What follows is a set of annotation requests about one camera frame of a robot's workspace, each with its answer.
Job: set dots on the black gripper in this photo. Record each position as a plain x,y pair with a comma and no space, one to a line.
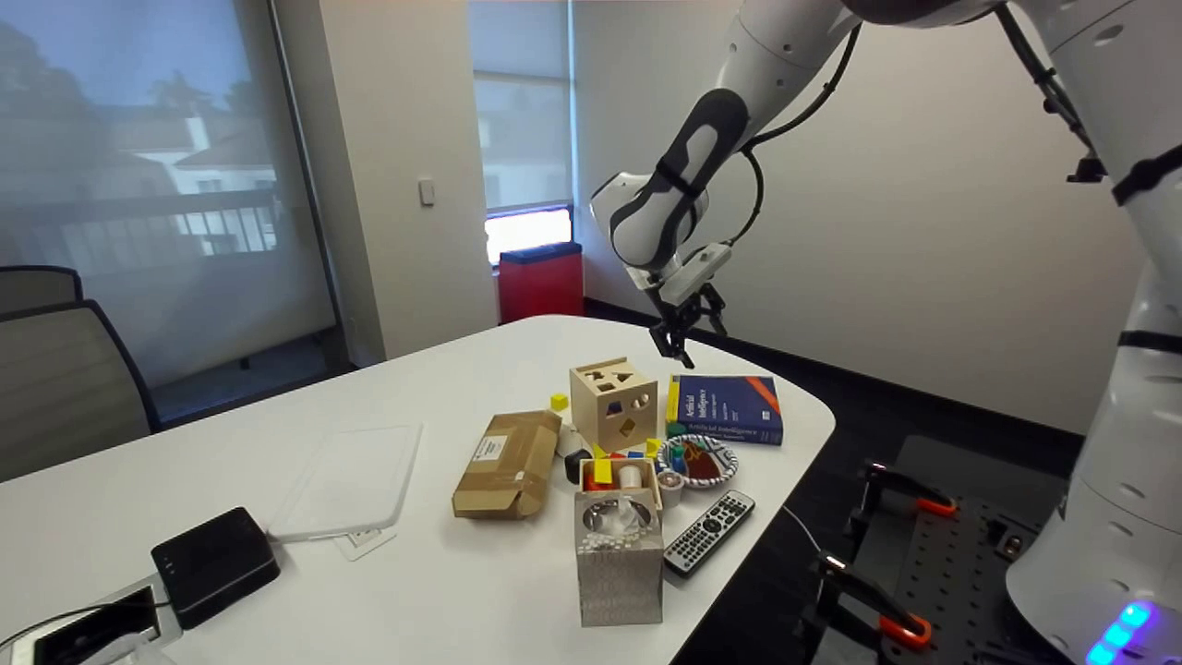
691,314

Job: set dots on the blue artificial intelligence textbook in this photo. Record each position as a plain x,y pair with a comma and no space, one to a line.
730,409

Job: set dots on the wooden shape sorter box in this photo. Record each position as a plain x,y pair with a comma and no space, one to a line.
613,403

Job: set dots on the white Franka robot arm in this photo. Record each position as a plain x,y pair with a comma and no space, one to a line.
1111,467

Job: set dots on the flat cardboard box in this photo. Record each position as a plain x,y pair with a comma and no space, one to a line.
506,467

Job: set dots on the grey marble cube box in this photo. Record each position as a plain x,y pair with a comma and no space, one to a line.
619,568

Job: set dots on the patterned bowl with toys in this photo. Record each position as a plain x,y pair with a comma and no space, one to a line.
697,464

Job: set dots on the small yellow block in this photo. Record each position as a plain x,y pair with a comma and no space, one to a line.
558,402

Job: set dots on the small wooden tray with blocks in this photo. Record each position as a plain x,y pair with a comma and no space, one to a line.
619,473

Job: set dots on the red bin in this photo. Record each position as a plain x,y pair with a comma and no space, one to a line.
542,283

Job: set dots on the black remote control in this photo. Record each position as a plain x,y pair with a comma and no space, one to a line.
711,532

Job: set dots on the white paper sheet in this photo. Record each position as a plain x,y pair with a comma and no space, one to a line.
352,482

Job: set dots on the flat black square device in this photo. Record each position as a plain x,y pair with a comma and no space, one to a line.
216,563

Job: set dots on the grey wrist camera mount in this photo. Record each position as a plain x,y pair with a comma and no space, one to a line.
697,266

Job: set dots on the white wall light switch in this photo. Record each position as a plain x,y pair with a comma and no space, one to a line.
427,193

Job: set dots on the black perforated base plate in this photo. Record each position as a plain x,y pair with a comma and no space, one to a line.
972,557

